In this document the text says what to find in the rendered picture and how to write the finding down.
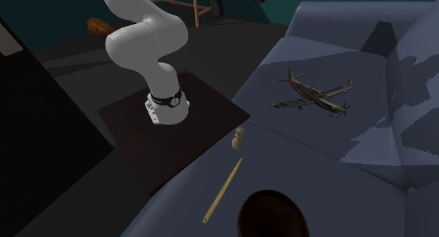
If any yellow wooden needle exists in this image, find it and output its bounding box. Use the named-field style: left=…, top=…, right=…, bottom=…
left=202, top=157, right=243, bottom=224

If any dark brown round bowl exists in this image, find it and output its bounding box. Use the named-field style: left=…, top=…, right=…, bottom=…
left=237, top=189, right=310, bottom=237

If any wooden frame stand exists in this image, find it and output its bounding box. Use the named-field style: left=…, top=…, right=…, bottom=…
left=151, top=0, right=212, bottom=28

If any dark robot stand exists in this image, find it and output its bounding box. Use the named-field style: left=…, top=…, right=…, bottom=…
left=97, top=70, right=251, bottom=197

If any blue-grey sofa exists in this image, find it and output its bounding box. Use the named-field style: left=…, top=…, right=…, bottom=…
left=119, top=0, right=439, bottom=237

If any black cabinet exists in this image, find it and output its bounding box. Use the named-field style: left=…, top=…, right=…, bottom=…
left=0, top=17, right=115, bottom=237

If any dark toy airplane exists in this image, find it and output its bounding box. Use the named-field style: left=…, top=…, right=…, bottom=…
left=267, top=66, right=357, bottom=120

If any beige chess piece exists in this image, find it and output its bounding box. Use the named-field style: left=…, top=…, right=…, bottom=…
left=231, top=126, right=246, bottom=150

